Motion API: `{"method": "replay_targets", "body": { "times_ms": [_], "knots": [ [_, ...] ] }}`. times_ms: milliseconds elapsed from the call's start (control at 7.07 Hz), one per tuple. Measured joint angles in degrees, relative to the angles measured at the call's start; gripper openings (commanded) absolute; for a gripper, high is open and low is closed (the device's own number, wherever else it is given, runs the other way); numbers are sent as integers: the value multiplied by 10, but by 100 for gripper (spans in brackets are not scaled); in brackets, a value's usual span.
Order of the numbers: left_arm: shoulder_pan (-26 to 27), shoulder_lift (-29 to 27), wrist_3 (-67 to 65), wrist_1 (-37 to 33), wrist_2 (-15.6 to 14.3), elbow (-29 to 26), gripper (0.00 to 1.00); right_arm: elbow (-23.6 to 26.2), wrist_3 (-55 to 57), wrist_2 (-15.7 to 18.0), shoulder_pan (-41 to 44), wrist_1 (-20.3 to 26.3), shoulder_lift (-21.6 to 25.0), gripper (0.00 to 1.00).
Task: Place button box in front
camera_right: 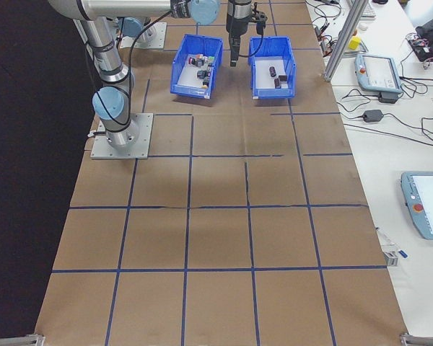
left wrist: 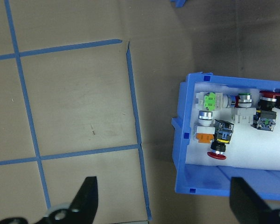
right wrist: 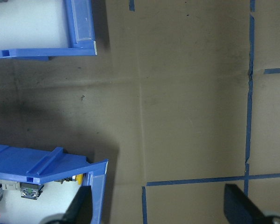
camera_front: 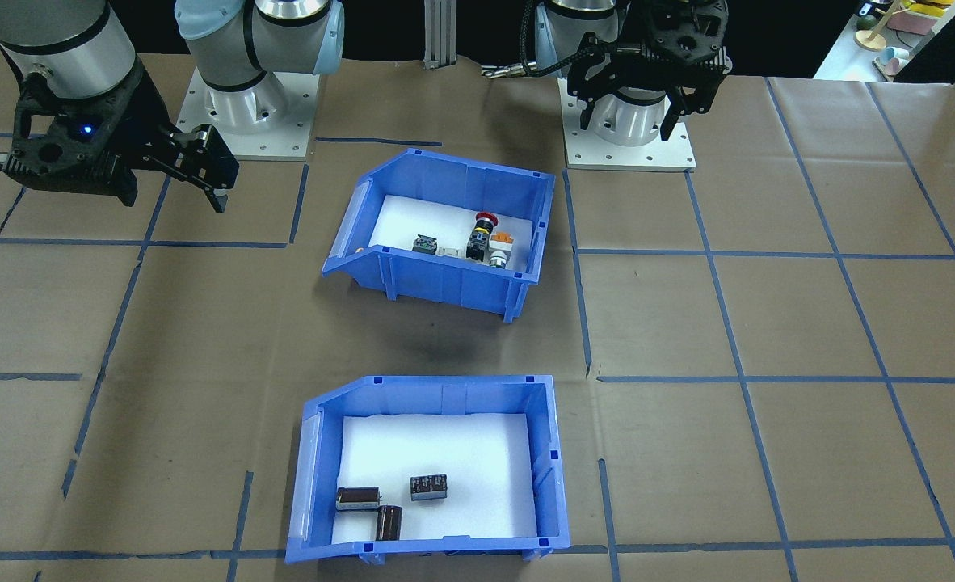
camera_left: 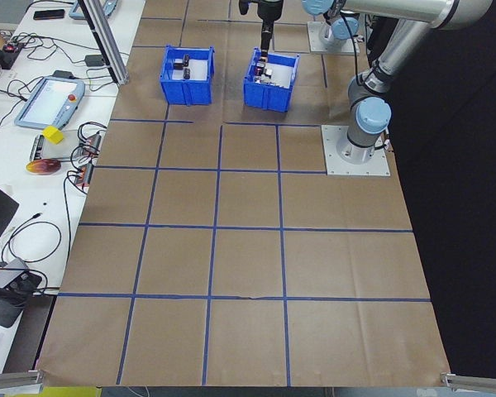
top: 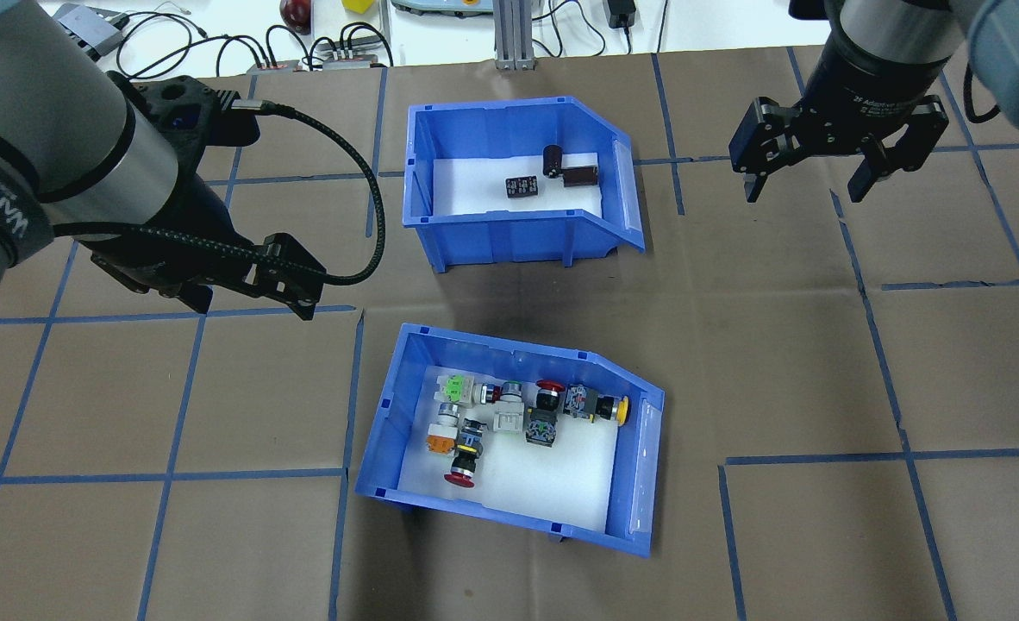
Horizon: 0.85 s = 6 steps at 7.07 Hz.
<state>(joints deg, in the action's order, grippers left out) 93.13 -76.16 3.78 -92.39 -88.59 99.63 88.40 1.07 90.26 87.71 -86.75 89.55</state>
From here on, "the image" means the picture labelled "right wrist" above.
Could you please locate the blue button storage bin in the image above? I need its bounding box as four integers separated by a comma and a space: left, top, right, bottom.
0, 143, 109, 224

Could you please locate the black contact block green mark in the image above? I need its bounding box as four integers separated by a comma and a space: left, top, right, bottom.
20, 182, 44, 199

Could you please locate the white contact block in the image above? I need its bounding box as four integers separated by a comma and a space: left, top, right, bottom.
0, 179, 21, 191

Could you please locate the blue empty storage bin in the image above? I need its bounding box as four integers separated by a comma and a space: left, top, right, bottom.
0, 0, 98, 62

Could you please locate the yellow push button switch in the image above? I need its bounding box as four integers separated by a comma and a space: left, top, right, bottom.
60, 174, 84, 185

